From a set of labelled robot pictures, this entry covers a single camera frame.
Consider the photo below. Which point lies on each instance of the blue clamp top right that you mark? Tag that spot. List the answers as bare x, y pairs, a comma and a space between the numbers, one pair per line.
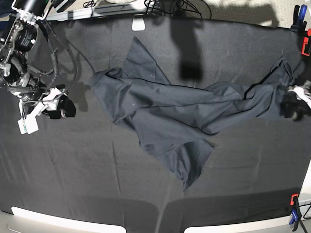
299, 24

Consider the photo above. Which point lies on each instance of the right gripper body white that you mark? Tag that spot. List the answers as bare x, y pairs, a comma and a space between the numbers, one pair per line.
48, 101

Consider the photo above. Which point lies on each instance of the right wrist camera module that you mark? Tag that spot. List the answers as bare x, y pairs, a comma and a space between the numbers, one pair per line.
28, 125

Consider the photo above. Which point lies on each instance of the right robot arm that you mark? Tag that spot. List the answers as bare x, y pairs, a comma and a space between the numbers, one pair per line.
34, 87

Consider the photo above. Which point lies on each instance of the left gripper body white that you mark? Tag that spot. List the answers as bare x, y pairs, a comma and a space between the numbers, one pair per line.
303, 92

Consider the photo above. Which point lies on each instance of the black t-shirt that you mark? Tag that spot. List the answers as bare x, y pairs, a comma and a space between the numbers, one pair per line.
173, 122

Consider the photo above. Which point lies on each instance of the orange blue clamp bottom right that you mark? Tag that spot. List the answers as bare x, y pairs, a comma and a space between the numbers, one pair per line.
296, 219

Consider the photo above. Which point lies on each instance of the white tab on table edge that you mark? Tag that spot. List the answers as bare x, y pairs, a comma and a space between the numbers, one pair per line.
138, 23

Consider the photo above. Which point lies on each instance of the orange clamp top right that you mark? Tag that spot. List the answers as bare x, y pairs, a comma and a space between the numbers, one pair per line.
306, 46

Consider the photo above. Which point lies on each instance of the aluminium frame rail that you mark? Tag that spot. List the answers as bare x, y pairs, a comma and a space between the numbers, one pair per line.
101, 11

